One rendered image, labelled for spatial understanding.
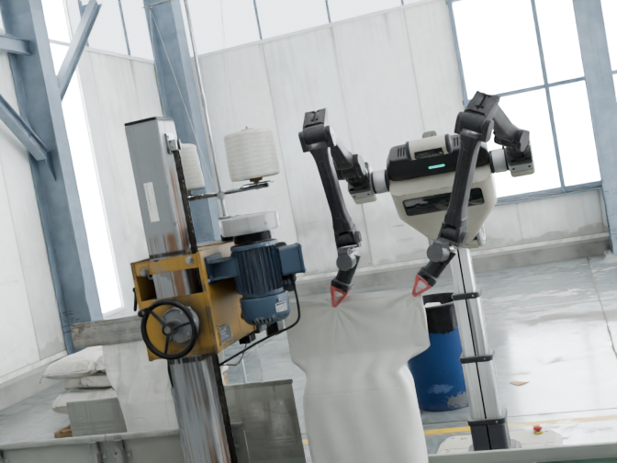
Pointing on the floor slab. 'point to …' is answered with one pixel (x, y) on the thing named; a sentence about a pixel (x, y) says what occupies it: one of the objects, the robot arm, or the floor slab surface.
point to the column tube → (149, 142)
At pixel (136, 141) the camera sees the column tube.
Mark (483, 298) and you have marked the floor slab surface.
